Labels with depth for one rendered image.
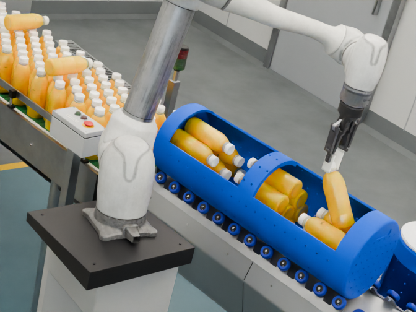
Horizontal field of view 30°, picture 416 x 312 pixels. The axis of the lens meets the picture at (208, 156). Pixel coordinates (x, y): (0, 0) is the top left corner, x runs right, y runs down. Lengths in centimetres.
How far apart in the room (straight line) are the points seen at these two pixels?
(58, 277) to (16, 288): 134
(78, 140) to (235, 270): 72
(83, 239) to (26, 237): 187
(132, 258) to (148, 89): 52
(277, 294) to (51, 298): 72
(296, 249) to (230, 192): 30
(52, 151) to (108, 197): 90
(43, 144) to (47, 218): 85
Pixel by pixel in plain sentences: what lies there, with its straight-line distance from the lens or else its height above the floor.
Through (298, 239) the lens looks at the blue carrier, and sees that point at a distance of 243.
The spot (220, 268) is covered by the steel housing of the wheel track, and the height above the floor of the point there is 82.
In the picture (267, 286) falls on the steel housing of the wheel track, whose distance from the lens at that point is 259.
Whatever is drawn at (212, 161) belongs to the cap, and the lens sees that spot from 270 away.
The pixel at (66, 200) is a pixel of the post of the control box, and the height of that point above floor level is 77.
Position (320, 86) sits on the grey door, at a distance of 688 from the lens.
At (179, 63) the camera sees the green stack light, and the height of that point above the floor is 119.
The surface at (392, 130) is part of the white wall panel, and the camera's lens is 647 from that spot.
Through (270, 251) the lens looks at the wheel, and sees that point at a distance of 257.
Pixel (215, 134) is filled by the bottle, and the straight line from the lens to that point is 274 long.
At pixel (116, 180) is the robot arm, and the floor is 122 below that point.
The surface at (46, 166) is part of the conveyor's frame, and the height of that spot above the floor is 77.
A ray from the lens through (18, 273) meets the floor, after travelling 387.
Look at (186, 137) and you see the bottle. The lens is 277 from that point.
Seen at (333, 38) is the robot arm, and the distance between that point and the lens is 242.
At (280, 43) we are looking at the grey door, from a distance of 720.
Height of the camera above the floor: 230
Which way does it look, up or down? 26 degrees down
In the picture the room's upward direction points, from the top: 14 degrees clockwise
